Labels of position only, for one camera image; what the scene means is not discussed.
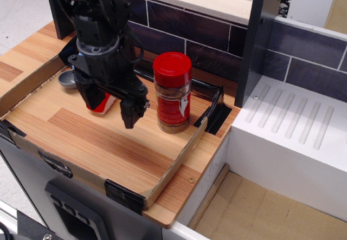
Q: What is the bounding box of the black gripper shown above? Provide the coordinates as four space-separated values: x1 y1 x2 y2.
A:
68 38 149 129

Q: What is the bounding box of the red-lidded basil spice bottle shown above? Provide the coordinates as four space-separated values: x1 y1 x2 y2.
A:
153 51 191 134

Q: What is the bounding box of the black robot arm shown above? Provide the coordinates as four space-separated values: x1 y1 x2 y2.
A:
58 0 149 129

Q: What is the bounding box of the cardboard fence with black tape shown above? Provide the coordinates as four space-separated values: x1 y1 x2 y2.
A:
0 35 233 215

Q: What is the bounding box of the red and white toy sushi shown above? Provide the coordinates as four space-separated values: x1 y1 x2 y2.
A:
86 93 117 114

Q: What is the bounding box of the grey and blue measuring spoon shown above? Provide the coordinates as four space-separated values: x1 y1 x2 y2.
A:
58 70 76 89

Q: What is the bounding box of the grey oven control panel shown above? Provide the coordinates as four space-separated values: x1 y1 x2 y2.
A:
45 183 110 239

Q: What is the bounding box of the white toy sink drainboard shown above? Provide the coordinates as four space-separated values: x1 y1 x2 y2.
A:
227 77 346 220

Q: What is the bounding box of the dark grey vertical post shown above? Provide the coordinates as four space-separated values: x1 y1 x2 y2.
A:
235 0 280 108

